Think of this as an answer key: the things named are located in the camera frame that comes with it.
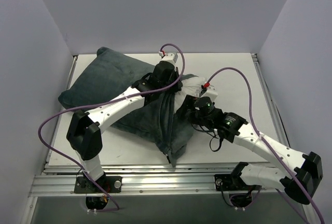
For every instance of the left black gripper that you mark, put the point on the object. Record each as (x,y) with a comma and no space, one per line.
(176,86)

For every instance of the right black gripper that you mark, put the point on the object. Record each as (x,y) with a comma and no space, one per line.
(187,105)

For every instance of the white pillow insert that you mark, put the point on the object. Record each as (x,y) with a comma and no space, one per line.
(191,85)

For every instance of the zebra and grey pillowcase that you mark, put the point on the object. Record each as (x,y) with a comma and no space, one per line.
(119,91)

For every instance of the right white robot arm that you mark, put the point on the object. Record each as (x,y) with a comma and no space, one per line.
(296,173)

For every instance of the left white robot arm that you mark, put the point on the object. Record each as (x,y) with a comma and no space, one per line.
(86,127)

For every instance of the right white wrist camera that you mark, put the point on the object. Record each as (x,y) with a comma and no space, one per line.
(207,90)

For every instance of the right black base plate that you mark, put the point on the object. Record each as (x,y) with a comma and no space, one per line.
(223,182)

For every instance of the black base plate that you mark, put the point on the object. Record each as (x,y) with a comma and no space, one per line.
(111,184)
(223,182)

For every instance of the left side aluminium rail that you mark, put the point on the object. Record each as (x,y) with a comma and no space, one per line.
(71,73)

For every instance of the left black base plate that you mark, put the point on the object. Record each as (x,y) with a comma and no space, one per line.
(111,184)

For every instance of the aluminium front rail frame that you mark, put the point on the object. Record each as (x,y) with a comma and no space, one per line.
(159,197)

